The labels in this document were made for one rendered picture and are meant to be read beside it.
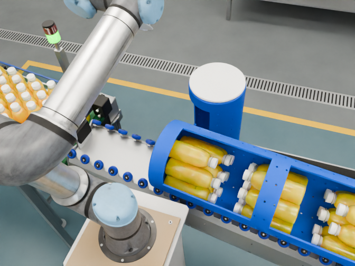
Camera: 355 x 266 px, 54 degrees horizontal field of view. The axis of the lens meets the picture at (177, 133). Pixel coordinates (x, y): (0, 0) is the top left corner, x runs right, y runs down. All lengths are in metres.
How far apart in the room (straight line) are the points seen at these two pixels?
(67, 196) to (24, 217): 1.76
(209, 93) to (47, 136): 1.15
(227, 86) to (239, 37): 2.05
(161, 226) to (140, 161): 0.49
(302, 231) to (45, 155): 1.04
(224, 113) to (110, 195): 0.88
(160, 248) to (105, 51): 0.68
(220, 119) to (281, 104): 1.42
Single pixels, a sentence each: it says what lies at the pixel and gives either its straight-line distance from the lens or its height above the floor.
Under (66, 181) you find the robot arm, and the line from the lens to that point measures 0.95.
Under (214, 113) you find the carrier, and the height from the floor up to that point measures 0.96.
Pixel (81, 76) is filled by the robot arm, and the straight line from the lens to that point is 0.67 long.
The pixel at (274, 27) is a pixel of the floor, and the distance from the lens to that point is 3.91.
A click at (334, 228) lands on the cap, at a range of 1.29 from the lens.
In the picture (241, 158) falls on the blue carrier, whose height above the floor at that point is 1.05.
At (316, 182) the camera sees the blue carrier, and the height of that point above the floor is 1.06.
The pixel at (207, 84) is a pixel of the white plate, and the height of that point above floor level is 1.04.
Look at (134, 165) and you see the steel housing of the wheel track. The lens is 1.59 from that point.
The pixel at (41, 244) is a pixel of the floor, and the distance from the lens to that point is 2.61.
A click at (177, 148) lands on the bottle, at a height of 1.19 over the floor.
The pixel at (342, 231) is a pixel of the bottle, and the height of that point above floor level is 1.13.
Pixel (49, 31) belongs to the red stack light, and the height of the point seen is 1.23.
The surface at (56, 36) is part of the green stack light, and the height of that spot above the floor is 1.19.
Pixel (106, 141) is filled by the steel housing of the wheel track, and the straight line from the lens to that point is 1.70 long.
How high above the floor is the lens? 2.24
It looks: 52 degrees down
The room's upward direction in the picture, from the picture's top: 6 degrees counter-clockwise
